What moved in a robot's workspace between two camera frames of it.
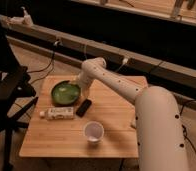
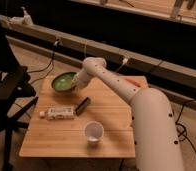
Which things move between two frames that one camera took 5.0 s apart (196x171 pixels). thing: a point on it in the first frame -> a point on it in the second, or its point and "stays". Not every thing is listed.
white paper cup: [93, 132] stays
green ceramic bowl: [65, 93] -> [62, 81]
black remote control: [83, 108] stays
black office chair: [12, 92] stays
